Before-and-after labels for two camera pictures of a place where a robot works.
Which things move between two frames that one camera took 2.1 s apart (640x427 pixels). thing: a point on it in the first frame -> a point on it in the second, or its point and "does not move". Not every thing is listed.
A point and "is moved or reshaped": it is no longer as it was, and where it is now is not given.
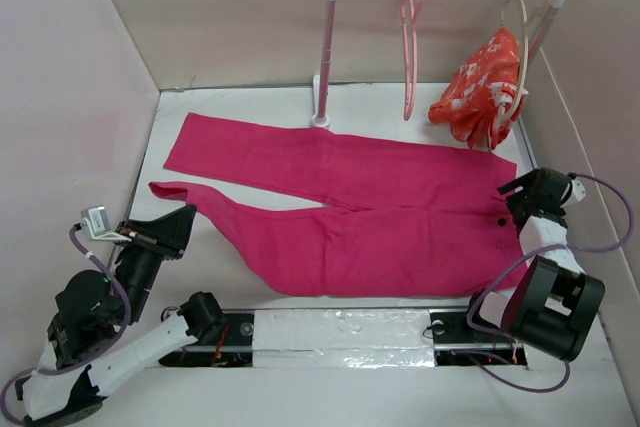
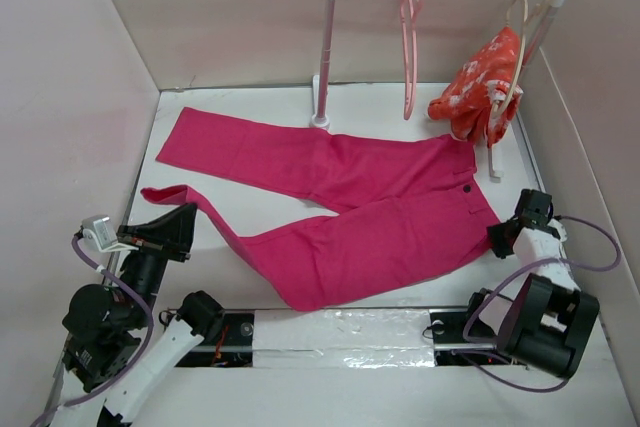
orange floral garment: [488, 78] does not move
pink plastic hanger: [409, 21] does not move
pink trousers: [406, 221] is moved or reshaped
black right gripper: [519, 182] -> [499, 247]
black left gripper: [168, 235] does not move
